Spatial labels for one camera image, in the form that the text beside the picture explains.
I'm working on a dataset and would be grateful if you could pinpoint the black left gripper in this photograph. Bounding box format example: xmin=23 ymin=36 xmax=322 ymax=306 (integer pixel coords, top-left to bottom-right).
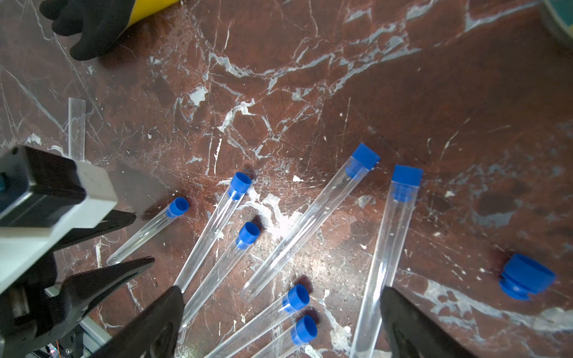
xmin=0 ymin=209 xmax=156 ymax=358

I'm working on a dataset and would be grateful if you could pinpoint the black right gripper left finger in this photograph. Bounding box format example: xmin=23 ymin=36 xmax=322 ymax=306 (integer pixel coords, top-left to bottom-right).
xmin=92 ymin=286 xmax=184 ymax=357

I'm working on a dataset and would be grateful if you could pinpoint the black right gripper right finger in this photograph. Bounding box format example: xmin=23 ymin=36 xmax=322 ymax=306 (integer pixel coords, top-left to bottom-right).
xmin=380 ymin=286 xmax=474 ymax=358

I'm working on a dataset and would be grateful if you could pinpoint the test tube blue stopper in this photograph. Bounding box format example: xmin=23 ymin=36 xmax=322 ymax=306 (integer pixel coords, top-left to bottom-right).
xmin=349 ymin=165 xmax=423 ymax=357
xmin=241 ymin=143 xmax=381 ymax=302
xmin=106 ymin=197 xmax=190 ymax=266
xmin=180 ymin=222 xmax=261 ymax=331
xmin=253 ymin=315 xmax=318 ymax=358
xmin=174 ymin=172 xmax=252 ymax=293
xmin=205 ymin=284 xmax=310 ymax=358

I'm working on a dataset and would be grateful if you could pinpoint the test tube blue stopper upright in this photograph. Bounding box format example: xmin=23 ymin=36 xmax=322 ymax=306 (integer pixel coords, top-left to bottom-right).
xmin=349 ymin=165 xmax=423 ymax=357

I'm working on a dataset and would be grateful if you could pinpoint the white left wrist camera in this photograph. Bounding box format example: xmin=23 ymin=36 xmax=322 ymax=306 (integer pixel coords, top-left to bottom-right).
xmin=1 ymin=146 xmax=118 ymax=291

